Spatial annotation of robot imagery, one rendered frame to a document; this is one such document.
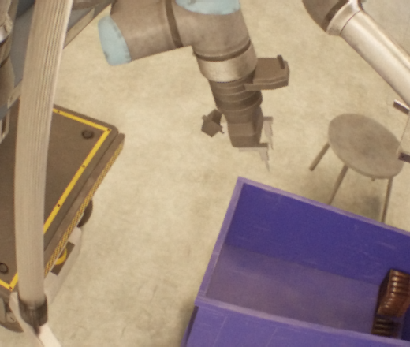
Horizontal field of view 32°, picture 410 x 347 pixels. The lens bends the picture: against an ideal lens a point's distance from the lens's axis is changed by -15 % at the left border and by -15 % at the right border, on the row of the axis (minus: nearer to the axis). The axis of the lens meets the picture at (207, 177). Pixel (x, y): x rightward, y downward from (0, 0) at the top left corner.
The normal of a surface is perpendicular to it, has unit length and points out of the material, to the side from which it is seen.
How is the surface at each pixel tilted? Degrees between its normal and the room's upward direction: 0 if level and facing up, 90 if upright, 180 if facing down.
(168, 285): 0
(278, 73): 24
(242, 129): 79
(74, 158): 0
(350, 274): 90
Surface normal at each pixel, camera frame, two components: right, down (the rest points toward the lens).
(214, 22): 0.13, 0.68
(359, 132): 0.20, -0.72
